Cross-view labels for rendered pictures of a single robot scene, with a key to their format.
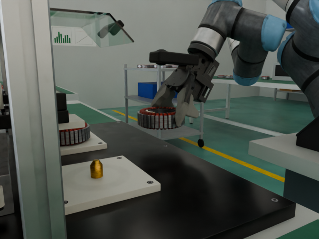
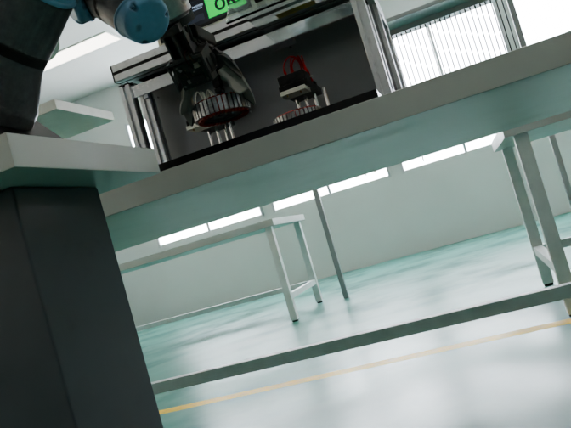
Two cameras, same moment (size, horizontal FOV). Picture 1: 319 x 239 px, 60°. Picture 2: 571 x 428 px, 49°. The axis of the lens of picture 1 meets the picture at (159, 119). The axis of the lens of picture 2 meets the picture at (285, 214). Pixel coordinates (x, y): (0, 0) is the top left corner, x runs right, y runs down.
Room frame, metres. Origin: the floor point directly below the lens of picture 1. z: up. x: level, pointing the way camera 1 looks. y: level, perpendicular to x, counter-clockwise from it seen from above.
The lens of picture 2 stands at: (1.55, -0.81, 0.55)
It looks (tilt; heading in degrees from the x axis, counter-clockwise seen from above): 3 degrees up; 136
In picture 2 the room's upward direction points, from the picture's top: 16 degrees counter-clockwise
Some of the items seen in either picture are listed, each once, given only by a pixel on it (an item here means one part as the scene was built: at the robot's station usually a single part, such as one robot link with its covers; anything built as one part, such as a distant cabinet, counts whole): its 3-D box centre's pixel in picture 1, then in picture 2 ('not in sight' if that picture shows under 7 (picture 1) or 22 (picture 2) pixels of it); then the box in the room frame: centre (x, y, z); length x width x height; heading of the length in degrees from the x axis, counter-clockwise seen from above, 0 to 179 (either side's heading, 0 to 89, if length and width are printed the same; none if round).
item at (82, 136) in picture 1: (65, 132); (299, 121); (0.63, 0.22, 0.80); 0.11 x 0.11 x 0.04
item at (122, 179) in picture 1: (97, 179); not in sight; (0.42, 0.10, 0.78); 0.15 x 0.15 x 0.01; 30
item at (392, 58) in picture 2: not in sight; (394, 75); (0.60, 0.67, 0.91); 0.28 x 0.03 x 0.32; 120
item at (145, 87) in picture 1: (162, 101); not in sight; (3.31, -0.04, 0.51); 1.01 x 0.60 x 1.01; 30
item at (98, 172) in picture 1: (96, 168); not in sight; (0.42, 0.10, 0.80); 0.02 x 0.02 x 0.03
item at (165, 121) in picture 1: (161, 117); (221, 109); (0.64, 0.00, 0.83); 0.11 x 0.11 x 0.04
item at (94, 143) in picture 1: (66, 142); not in sight; (0.63, 0.22, 0.78); 0.15 x 0.15 x 0.01; 30
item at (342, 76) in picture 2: not in sight; (268, 103); (0.39, 0.38, 0.92); 0.66 x 0.01 x 0.30; 30
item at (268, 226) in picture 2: not in sight; (183, 295); (-2.83, 2.11, 0.37); 2.10 x 0.90 x 0.75; 30
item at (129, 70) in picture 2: not in sight; (258, 47); (0.36, 0.44, 1.09); 0.68 x 0.44 x 0.05; 30
